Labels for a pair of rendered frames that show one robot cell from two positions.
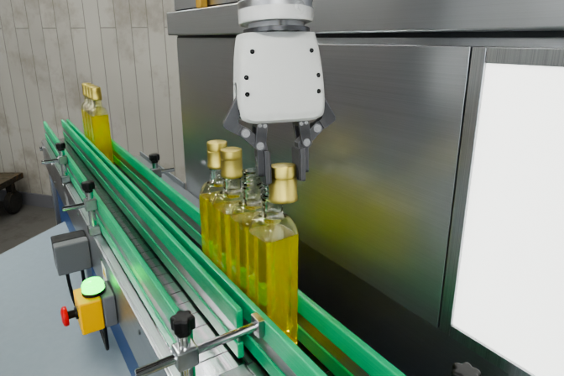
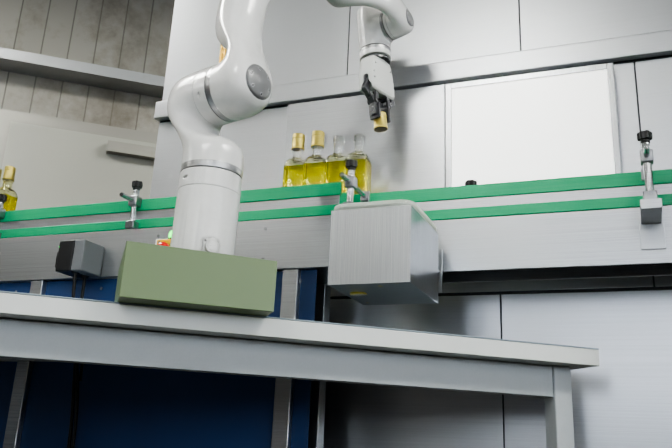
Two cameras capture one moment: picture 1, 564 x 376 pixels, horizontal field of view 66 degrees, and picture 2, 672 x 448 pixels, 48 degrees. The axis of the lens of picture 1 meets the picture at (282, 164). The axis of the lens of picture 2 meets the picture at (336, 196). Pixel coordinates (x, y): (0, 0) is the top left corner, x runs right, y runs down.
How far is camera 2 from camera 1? 1.72 m
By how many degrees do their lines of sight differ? 49
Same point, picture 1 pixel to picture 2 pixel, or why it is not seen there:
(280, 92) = (384, 81)
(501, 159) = (462, 119)
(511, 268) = (473, 157)
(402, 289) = not seen: hidden behind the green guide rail
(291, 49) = (386, 67)
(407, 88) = (416, 104)
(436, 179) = (435, 135)
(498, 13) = (452, 74)
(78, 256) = (95, 258)
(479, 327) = not seen: hidden behind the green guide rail
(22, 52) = not seen: outside the picture
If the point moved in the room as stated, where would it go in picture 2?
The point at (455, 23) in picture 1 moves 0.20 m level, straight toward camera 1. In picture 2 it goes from (435, 78) to (465, 43)
